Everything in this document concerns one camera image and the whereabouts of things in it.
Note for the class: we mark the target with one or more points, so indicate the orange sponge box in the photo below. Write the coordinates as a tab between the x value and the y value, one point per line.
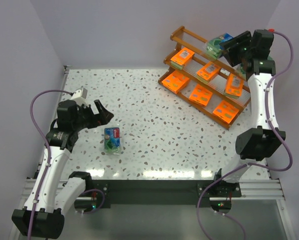
208	72
234	86
181	59
225	111

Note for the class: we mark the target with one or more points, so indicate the blue sponge pack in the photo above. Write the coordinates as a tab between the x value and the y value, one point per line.
213	48
112	140

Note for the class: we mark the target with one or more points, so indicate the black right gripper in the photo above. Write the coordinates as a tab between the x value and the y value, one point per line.
237	46

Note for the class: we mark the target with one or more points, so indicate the green sponge pack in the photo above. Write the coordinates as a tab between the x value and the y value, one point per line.
241	66

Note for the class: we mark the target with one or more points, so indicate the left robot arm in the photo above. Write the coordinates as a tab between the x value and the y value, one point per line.
43	214

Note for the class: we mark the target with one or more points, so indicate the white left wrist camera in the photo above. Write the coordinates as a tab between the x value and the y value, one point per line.
79	96

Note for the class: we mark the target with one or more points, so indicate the wooden shelf rack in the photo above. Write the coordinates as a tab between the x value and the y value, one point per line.
186	38

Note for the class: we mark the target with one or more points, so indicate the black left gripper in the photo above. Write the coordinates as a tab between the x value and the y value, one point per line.
93	115

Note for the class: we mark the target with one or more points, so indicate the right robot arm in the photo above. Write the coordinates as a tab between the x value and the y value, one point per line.
264	137

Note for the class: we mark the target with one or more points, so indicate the black table base frame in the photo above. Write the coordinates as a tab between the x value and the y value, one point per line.
157	192

